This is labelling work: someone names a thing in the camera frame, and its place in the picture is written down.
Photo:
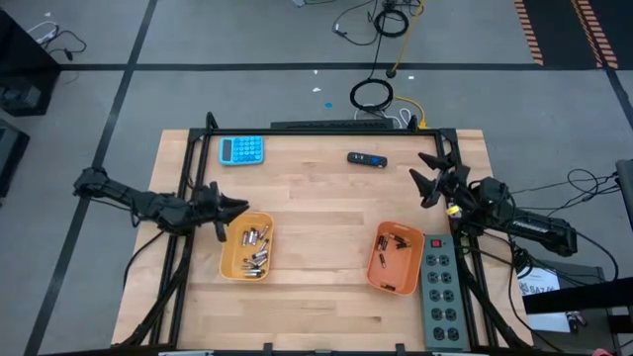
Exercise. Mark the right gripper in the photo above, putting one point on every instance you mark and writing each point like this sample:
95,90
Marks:
455,188

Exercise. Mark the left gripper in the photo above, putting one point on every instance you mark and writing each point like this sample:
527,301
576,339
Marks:
205,210

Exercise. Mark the yellow plastic bin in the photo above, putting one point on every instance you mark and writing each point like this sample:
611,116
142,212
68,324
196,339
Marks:
232,262

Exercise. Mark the orange plastic bin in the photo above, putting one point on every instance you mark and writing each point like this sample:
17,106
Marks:
400,274

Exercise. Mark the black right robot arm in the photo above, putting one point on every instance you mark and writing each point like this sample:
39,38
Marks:
529,227

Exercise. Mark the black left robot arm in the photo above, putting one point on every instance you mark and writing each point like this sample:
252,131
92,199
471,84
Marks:
143,203

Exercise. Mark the blue calculator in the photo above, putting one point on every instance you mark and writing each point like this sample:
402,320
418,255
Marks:
244,150

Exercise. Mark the black remote control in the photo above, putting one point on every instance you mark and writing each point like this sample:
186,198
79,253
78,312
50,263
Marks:
366,159

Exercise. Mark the long black bar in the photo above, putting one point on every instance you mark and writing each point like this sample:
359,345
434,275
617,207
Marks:
331,123

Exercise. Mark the grey power strip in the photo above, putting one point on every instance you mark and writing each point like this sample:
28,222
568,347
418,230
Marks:
441,301

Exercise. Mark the white paper sign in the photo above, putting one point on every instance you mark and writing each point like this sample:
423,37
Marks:
544,284

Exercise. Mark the black beam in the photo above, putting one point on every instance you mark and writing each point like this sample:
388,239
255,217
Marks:
583,296

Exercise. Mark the dark equipment box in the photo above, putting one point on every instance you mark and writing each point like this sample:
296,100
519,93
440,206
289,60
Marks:
10,158

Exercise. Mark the black cabinet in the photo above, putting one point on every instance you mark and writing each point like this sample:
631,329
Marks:
20,74

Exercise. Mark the black aluminium frame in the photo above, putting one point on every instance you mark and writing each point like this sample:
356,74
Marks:
316,132

